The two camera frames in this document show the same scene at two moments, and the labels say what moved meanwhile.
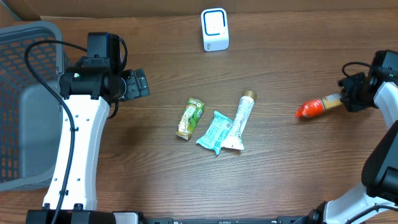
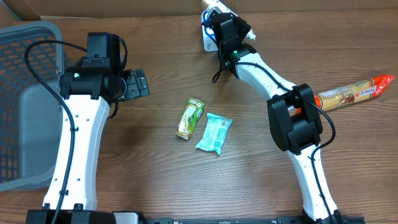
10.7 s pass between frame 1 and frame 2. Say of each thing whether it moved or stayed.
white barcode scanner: stayed
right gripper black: moved
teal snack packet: moved
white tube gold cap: moved
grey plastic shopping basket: stayed
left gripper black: stayed
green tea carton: stayed
